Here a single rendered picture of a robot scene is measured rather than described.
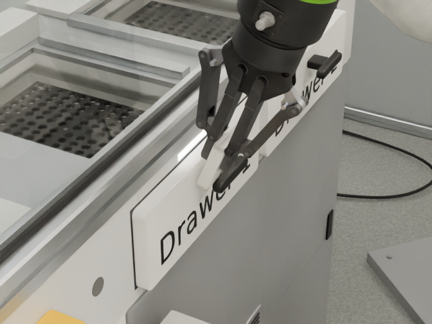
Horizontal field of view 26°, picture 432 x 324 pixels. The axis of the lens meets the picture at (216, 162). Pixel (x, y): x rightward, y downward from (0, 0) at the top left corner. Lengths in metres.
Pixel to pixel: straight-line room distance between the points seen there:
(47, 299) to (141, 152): 0.19
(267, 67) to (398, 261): 1.50
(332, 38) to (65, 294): 0.67
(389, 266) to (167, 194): 1.39
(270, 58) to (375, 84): 2.02
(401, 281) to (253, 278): 0.93
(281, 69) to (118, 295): 0.31
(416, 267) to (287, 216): 0.91
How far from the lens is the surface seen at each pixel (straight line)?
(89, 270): 0.98
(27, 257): 0.87
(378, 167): 2.80
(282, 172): 1.44
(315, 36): 0.93
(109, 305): 1.04
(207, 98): 1.02
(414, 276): 2.36
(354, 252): 2.46
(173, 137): 1.06
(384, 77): 2.93
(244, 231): 1.35
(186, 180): 1.08
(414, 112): 2.95
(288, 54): 0.93
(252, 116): 1.00
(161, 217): 1.05
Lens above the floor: 1.53
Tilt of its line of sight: 33 degrees down
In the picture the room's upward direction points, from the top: straight up
